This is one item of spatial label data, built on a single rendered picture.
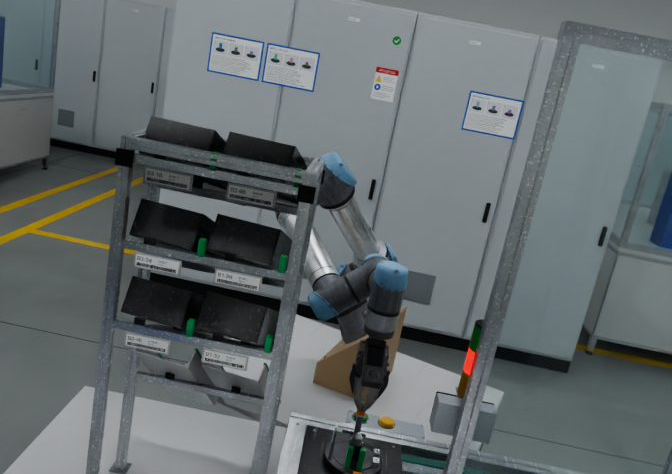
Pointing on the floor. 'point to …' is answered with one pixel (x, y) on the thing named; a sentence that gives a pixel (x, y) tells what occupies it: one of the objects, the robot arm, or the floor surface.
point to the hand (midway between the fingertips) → (362, 408)
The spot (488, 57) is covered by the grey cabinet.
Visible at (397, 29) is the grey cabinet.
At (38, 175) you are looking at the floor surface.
